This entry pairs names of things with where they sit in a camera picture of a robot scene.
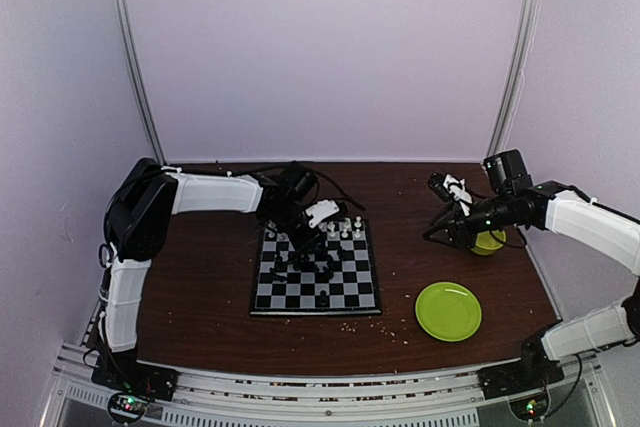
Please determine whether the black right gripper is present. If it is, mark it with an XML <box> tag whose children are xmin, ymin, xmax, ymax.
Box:
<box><xmin>422</xmin><ymin>192</ymin><xmax>514</xmax><ymax>250</ymax></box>

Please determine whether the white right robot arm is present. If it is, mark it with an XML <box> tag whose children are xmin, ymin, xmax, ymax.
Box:
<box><xmin>423</xmin><ymin>150</ymin><xmax>639</xmax><ymax>389</ymax></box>

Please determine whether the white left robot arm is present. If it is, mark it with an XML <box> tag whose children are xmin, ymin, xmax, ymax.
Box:
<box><xmin>101</xmin><ymin>158</ymin><xmax>340</xmax><ymax>391</ymax></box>

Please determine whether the pile of black chess pieces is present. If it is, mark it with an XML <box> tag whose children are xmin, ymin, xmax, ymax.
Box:
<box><xmin>269</xmin><ymin>247</ymin><xmax>347</xmax><ymax>283</ymax></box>

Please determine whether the black and white chessboard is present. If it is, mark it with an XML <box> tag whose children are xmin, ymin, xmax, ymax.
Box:
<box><xmin>249</xmin><ymin>216</ymin><xmax>382</xmax><ymax>316</ymax></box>

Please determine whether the green bowl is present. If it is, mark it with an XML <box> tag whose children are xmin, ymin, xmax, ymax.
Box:
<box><xmin>471</xmin><ymin>230</ymin><xmax>507</xmax><ymax>256</ymax></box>

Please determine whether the green plate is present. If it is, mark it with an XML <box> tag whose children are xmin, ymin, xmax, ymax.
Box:
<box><xmin>414</xmin><ymin>281</ymin><xmax>483</xmax><ymax>343</ymax></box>

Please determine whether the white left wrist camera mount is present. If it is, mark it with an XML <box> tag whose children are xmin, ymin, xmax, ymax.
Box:
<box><xmin>304</xmin><ymin>199</ymin><xmax>340</xmax><ymax>228</ymax></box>

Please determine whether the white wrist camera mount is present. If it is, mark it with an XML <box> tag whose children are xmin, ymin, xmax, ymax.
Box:
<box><xmin>304</xmin><ymin>199</ymin><xmax>340</xmax><ymax>228</ymax></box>
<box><xmin>443</xmin><ymin>174</ymin><xmax>473</xmax><ymax>207</ymax></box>

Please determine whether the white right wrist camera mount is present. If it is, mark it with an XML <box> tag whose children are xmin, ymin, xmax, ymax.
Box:
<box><xmin>443</xmin><ymin>174</ymin><xmax>473</xmax><ymax>207</ymax></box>

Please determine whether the right aluminium frame post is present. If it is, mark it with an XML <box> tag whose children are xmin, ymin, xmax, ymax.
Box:
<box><xmin>486</xmin><ymin>0</ymin><xmax>541</xmax><ymax>156</ymax></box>

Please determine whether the aluminium frame post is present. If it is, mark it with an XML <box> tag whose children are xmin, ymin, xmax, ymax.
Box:
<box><xmin>113</xmin><ymin>0</ymin><xmax>166</xmax><ymax>165</ymax></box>
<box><xmin>486</xmin><ymin>0</ymin><xmax>541</xmax><ymax>156</ymax></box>

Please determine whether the front aluminium rail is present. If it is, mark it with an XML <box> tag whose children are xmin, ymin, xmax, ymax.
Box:
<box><xmin>49</xmin><ymin>341</ymin><xmax>616</xmax><ymax>427</ymax></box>

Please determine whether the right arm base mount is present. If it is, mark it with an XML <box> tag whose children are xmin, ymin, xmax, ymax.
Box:
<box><xmin>477</xmin><ymin>335</ymin><xmax>564</xmax><ymax>423</ymax></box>

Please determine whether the left aluminium frame post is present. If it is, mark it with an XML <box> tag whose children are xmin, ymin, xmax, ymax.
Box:
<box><xmin>113</xmin><ymin>0</ymin><xmax>166</xmax><ymax>165</ymax></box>

